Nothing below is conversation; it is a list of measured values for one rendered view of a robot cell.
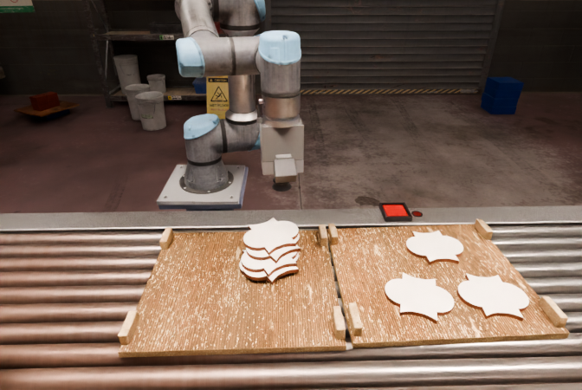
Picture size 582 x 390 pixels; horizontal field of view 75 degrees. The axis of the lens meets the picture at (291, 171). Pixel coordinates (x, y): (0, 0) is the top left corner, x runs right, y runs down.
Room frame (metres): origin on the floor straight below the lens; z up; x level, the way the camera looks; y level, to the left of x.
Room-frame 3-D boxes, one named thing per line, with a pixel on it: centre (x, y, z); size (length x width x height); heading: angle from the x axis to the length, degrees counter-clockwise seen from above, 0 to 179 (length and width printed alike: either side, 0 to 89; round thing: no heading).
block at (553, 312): (0.53, -0.51, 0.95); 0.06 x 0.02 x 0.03; 3
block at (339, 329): (0.50, -0.09, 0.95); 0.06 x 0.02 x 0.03; 2
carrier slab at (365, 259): (0.65, -0.31, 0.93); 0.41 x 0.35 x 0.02; 93
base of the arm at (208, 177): (1.17, 0.30, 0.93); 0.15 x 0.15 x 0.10
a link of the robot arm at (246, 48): (0.81, 0.06, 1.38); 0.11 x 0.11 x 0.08; 16
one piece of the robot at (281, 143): (0.69, 0.02, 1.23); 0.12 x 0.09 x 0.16; 8
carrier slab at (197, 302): (0.63, 0.11, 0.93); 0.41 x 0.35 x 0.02; 92
